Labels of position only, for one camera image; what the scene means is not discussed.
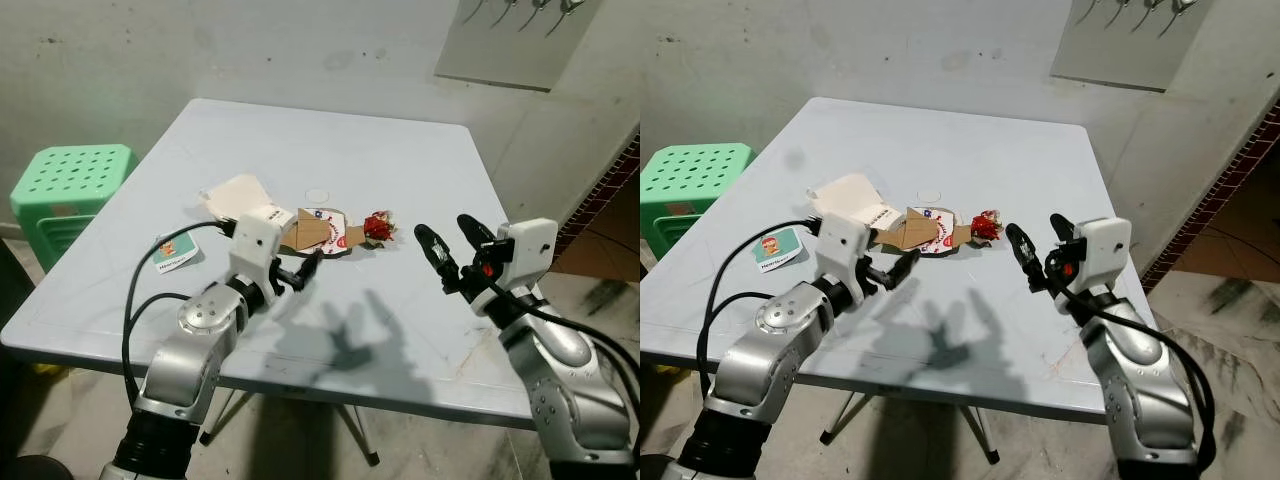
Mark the brown printed paper box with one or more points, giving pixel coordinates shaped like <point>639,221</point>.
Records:
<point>925,230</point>
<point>318,232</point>

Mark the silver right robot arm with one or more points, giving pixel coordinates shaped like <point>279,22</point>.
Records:
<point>560,380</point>
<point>1135,385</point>

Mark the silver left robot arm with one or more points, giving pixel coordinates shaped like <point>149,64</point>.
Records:
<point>745,365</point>
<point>185,365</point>

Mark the red crumpled wrapper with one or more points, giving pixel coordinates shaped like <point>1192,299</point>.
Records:
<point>379,228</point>
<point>986,227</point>

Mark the small white round lid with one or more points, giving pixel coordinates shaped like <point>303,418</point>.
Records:
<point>318,194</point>
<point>930,195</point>

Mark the teal and white card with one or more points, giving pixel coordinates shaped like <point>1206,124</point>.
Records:
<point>176,252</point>
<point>780,248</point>

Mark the grey metal table leg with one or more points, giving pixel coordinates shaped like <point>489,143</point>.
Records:
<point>360,435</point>
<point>843,420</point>
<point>984,435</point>
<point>222,420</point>

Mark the green plastic stool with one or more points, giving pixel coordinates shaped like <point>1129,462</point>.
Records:
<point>690,180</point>
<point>70,180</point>

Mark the yellow rag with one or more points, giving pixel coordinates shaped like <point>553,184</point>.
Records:
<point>44,369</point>

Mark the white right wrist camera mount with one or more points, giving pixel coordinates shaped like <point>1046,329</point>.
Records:
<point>1105,245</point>
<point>528,245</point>

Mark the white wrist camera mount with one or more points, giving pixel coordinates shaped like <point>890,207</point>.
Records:
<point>528,245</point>
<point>840,245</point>
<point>252,245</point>
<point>1105,245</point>

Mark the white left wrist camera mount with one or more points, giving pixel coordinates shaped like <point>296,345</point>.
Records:
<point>840,245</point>
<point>252,245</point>

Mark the grey wall hook panel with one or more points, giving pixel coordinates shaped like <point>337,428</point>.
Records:
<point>520,50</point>
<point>1140,50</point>

